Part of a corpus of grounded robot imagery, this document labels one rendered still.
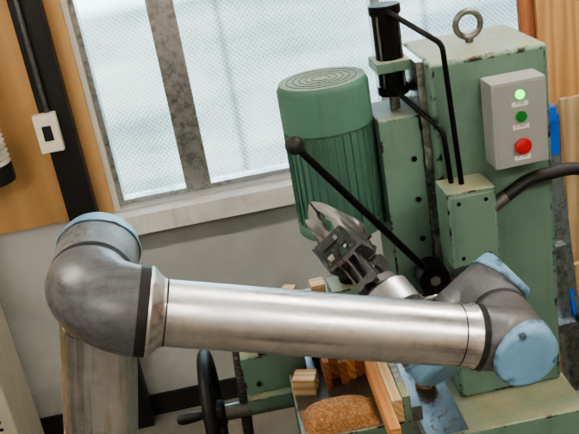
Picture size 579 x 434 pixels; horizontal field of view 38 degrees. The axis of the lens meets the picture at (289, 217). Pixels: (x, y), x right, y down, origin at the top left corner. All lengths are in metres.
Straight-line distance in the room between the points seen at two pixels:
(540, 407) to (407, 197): 0.51
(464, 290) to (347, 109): 0.46
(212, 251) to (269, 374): 1.34
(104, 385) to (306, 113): 0.62
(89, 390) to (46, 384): 2.13
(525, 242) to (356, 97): 0.45
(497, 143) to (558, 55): 1.46
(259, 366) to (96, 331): 0.79
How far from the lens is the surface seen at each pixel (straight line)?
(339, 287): 1.76
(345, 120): 1.56
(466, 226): 1.57
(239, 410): 1.89
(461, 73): 1.57
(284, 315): 1.06
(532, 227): 1.71
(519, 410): 1.82
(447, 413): 1.82
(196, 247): 3.09
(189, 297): 1.06
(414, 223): 1.68
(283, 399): 1.83
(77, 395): 1.27
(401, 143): 1.61
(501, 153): 1.57
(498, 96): 1.53
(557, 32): 2.98
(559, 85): 3.01
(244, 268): 3.13
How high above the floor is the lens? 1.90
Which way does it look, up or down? 23 degrees down
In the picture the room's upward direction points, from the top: 10 degrees counter-clockwise
